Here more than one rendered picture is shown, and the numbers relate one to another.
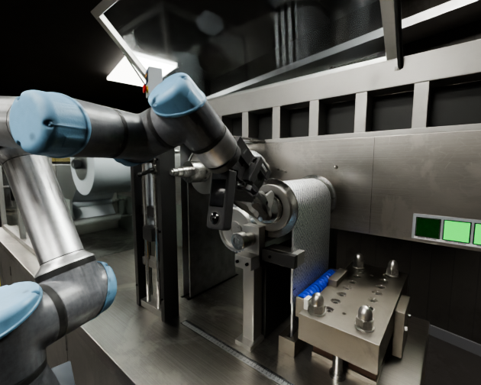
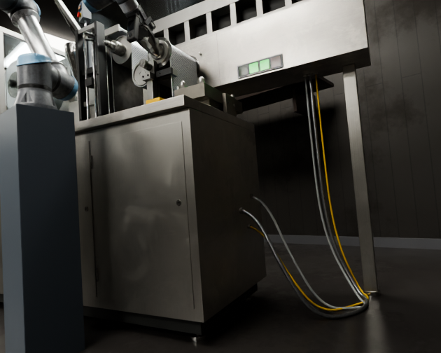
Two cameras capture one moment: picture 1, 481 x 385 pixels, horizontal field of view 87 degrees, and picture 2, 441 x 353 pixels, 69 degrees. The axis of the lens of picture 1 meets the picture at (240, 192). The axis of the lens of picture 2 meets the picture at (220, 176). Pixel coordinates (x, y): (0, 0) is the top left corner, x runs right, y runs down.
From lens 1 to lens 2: 1.22 m
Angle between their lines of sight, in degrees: 15
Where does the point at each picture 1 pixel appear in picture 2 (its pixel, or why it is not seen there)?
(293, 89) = (174, 17)
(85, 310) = (66, 81)
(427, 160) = (239, 38)
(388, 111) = (224, 23)
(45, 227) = (43, 46)
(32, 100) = not seen: outside the picture
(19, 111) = not seen: outside the picture
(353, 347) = (195, 90)
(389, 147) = (223, 36)
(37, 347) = (51, 78)
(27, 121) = not seen: outside the picture
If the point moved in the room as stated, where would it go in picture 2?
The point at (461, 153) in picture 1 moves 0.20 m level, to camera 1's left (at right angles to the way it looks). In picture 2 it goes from (250, 31) to (213, 30)
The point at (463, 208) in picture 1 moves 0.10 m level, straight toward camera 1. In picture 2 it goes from (255, 56) to (246, 49)
